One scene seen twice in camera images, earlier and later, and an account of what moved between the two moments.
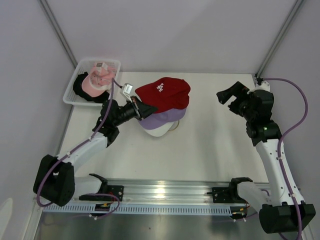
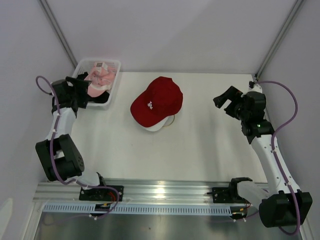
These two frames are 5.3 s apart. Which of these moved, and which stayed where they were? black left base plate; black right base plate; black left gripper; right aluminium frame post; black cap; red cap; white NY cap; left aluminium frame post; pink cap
Moved: red cap; white NY cap; black left gripper
Stayed: right aluminium frame post; black right base plate; black left base plate; pink cap; left aluminium frame post; black cap
